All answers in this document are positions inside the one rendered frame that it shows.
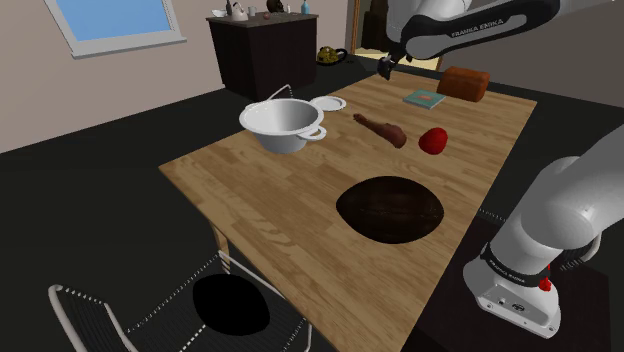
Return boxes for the dark robot stand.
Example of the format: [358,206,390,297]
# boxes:
[403,213,616,352]

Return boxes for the black chair with white frame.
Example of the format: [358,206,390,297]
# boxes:
[47,248,314,352]

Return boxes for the white framed window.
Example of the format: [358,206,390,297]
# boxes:
[42,0,188,61]

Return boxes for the yellow and black bag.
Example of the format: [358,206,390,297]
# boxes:
[315,46,349,67]

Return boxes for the wooden table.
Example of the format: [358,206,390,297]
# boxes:
[158,65,538,352]

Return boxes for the dark cabinet with kitchenware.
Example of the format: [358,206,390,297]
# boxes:
[205,0,321,102]

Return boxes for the small white plate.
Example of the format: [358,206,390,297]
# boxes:
[310,95,348,113]

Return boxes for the teal book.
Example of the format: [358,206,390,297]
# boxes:
[402,89,447,111]

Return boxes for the white bowl with handles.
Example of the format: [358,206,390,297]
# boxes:
[238,97,328,156]

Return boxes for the brown bread loaf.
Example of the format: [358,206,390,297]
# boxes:
[436,66,491,104]

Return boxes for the brown chicken drumstick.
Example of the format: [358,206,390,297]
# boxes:
[352,112,408,150]

